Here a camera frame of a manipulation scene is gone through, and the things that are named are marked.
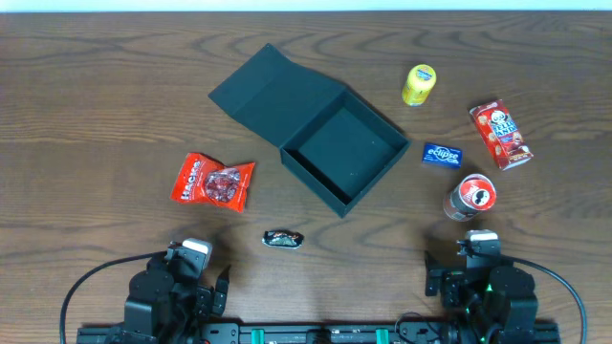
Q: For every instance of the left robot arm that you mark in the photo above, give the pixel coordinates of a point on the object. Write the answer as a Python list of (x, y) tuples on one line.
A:
[(167, 303)]

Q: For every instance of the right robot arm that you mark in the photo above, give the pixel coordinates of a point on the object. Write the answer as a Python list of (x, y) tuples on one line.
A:
[(490, 300)]

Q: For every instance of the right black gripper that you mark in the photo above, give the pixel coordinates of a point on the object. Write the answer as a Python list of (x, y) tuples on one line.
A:
[(447, 285)]

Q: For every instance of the blue eclipse mint tin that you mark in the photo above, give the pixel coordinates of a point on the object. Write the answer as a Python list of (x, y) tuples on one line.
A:
[(442, 155)]

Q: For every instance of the red pringles can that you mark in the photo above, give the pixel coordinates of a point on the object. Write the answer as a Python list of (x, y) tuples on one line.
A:
[(473, 195)]

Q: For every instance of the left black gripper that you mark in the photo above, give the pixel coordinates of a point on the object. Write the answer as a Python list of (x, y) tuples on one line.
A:
[(205, 296)]

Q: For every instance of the red hacks candy bag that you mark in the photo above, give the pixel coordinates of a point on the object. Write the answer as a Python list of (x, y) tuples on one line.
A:
[(203, 180)]

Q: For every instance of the red panda biscuit box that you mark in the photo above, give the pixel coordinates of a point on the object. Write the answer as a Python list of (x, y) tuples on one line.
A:
[(500, 134)]

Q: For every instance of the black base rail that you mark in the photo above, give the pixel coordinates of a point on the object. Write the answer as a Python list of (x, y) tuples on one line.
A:
[(405, 332)]

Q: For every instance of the small black candy wrapper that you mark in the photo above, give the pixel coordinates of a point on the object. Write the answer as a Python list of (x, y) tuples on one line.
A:
[(283, 239)]

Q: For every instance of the dark green box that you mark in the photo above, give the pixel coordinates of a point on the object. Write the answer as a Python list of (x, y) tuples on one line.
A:
[(327, 135)]

